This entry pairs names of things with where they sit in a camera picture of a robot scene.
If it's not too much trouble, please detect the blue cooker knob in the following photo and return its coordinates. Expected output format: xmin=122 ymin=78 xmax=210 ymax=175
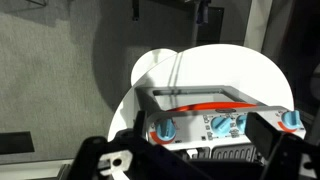
xmin=235 ymin=113 xmax=250 ymax=134
xmin=210 ymin=116 xmax=233 ymax=138
xmin=280 ymin=110 xmax=303 ymax=131
xmin=155 ymin=118 xmax=177 ymax=142

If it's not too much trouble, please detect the orange oven door handle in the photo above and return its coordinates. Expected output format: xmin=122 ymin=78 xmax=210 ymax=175
xmin=165 ymin=101 xmax=258 ymax=113

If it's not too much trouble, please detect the white round pedestal table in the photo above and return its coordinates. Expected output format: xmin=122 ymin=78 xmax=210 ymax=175
xmin=107 ymin=43 xmax=295 ymax=144

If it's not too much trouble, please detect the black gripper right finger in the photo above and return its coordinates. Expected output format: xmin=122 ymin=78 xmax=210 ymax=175
xmin=245 ymin=111 xmax=303 ymax=180

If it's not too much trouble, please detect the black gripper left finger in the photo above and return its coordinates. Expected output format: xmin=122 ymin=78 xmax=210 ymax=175
xmin=133 ymin=110 xmax=147 ymax=140

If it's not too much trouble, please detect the grey toy cooker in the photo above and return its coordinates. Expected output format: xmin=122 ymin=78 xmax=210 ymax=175
xmin=133 ymin=84 xmax=308 ymax=162

